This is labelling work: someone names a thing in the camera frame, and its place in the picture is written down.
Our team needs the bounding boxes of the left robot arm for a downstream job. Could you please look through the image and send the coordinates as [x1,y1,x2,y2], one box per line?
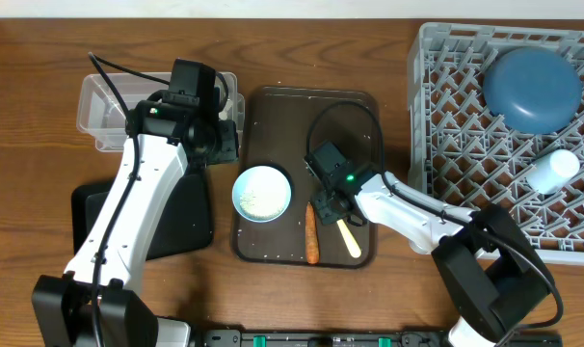
[31,54,239,346]

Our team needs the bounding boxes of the black rail at table edge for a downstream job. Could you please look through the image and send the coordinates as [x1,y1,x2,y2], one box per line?
[151,315,563,347]

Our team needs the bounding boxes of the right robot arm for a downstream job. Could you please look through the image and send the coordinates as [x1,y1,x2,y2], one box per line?
[305,142,559,346]

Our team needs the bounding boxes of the light blue cup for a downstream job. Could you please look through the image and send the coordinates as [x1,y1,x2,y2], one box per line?
[526,149,580,195]

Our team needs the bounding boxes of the dark brown serving tray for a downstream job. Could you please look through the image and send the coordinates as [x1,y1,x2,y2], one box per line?
[231,87,380,266]

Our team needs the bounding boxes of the orange carrot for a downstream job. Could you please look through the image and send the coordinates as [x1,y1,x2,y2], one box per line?
[305,202,320,264]

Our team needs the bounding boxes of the black bin lid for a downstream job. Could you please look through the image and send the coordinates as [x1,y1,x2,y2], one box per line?
[71,170,213,260]

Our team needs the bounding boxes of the large blue bowl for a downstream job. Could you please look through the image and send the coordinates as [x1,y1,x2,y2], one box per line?
[483,47,582,135]

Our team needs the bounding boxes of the clear plastic bin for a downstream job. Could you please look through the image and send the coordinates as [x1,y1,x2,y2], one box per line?
[76,71,245,152]

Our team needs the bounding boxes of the small bowl with rice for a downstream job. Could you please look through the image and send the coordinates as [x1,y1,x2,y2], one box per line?
[231,166,292,223]

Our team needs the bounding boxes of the pale yellow spoon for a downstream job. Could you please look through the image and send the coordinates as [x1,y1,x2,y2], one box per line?
[336,220,362,258]

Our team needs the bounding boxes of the grey dishwasher rack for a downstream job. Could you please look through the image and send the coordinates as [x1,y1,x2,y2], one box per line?
[408,22,584,266]

